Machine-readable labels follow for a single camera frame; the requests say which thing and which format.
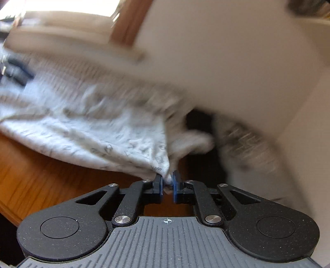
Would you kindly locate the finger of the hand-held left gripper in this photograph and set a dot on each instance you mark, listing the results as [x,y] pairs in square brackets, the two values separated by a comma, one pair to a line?
[19,70]

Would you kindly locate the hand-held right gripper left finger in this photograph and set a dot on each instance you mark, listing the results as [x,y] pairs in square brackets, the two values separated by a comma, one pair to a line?
[160,188]

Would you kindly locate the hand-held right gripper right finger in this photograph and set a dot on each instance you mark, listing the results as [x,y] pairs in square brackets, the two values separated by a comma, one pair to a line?
[175,188]

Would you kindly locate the white grey patterned garment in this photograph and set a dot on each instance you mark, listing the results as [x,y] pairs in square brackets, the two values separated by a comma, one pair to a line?
[90,123]

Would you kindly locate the black folded garment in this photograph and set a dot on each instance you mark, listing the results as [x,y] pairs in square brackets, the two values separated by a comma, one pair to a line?
[203,159]

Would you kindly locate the beige window sill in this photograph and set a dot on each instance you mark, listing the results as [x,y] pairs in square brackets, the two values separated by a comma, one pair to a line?
[64,38]

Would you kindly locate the grey printed t-shirt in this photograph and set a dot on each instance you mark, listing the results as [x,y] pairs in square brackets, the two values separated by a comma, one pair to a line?
[247,144]

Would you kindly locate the bright window pane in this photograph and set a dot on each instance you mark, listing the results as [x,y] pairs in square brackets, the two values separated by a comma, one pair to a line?
[77,6]

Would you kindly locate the wooden window frame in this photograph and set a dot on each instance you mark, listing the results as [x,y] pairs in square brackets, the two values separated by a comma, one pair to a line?
[131,23]

